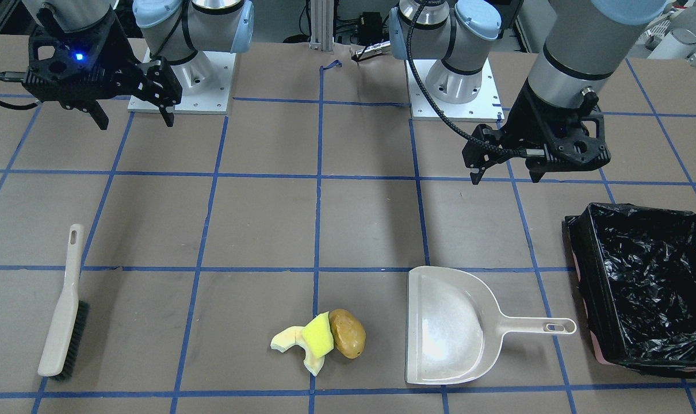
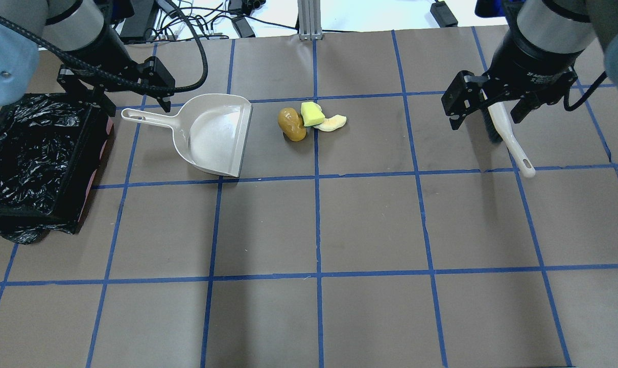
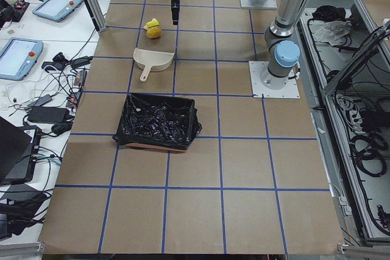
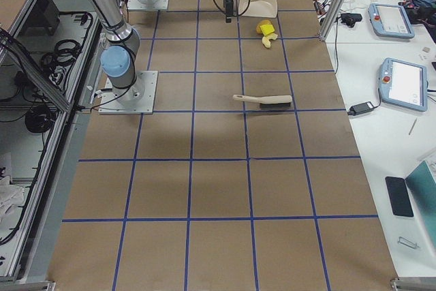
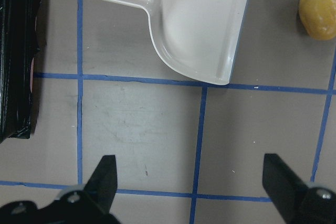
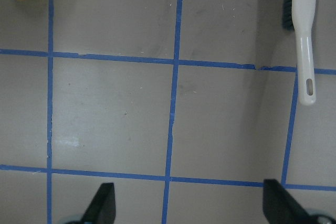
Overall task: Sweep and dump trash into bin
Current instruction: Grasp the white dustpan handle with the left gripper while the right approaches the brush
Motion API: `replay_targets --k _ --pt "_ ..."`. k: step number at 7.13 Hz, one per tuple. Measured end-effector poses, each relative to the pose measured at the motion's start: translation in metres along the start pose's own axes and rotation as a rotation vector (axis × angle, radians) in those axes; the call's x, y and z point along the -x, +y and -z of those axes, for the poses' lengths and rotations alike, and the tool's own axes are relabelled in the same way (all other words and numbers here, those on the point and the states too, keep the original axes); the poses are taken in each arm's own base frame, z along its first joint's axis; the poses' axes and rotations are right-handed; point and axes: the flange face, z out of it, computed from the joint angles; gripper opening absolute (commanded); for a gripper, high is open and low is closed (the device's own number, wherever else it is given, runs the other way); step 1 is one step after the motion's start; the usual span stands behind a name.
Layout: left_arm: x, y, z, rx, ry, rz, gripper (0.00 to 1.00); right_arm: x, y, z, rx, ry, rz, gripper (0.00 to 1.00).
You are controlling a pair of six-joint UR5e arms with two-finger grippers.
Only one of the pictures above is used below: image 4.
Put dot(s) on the black webcam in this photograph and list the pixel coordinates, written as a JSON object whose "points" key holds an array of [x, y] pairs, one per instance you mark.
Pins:
{"points": [[350, 19]]}

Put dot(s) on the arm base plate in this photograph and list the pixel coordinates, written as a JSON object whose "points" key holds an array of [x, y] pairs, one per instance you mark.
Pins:
{"points": [[147, 5], [143, 100]]}

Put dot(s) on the black smartphone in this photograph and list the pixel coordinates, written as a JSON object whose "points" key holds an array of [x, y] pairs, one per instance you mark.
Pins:
{"points": [[399, 197]]}

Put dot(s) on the far teach pendant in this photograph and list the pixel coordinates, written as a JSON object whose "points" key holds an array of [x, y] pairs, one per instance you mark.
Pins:
{"points": [[390, 21]]}

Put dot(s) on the teach pendant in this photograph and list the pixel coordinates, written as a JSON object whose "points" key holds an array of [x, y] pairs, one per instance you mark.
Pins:
{"points": [[390, 21], [403, 84]]}

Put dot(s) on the near teach pendant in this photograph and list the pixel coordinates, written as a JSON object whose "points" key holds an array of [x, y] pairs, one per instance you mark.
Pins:
{"points": [[403, 84]]}

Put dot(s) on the pale apple slice toy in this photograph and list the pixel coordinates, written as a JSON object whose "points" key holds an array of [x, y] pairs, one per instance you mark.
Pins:
{"points": [[267, 39]]}

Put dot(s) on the yellow green sponge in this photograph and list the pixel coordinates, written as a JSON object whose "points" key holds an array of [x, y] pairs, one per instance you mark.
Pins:
{"points": [[266, 29]]}

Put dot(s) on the beige hand brush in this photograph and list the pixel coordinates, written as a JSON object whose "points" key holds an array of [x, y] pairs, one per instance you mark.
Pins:
{"points": [[265, 103]]}

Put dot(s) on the beige dustpan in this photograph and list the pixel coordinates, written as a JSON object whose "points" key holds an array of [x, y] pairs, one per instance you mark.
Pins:
{"points": [[258, 8]]}

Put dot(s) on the black power adapter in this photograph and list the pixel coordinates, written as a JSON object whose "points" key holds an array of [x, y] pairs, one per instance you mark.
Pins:
{"points": [[361, 108]]}

